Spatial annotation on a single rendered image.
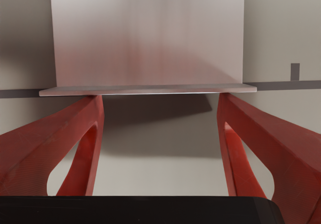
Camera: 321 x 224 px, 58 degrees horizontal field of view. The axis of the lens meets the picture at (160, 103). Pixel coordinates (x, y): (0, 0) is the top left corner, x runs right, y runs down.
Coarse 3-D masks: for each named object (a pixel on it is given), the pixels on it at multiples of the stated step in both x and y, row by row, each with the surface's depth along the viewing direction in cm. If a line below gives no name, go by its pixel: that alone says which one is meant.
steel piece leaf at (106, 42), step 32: (64, 0) 13; (96, 0) 13; (128, 0) 13; (160, 0) 13; (192, 0) 13; (224, 0) 13; (64, 32) 13; (96, 32) 13; (128, 32) 13; (160, 32) 13; (192, 32) 13; (224, 32) 13; (64, 64) 13; (96, 64) 13; (128, 64) 13; (160, 64) 13; (192, 64) 13; (224, 64) 13
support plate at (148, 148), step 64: (0, 0) 13; (256, 0) 13; (320, 0) 13; (0, 64) 13; (256, 64) 13; (320, 64) 13; (0, 128) 14; (128, 128) 14; (192, 128) 14; (320, 128) 14; (128, 192) 14; (192, 192) 14
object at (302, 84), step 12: (252, 84) 13; (264, 84) 13; (276, 84) 13; (288, 84) 13; (300, 84) 13; (312, 84) 13; (0, 96) 13; (12, 96) 13; (24, 96) 13; (36, 96) 13; (48, 96) 13; (60, 96) 13
